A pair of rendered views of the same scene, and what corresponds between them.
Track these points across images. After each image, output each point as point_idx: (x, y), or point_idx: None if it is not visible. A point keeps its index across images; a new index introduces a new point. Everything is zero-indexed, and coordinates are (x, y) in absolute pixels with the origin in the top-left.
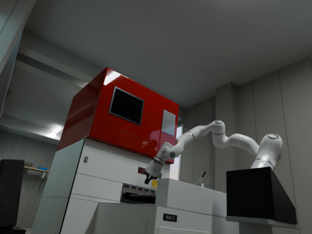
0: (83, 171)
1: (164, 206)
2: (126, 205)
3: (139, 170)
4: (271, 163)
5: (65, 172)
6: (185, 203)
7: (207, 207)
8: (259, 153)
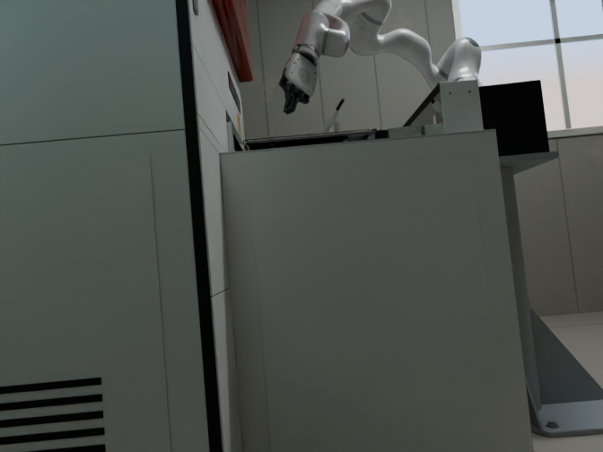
0: (197, 46)
1: None
2: (380, 143)
3: (230, 81)
4: None
5: (57, 44)
6: None
7: None
8: (460, 68)
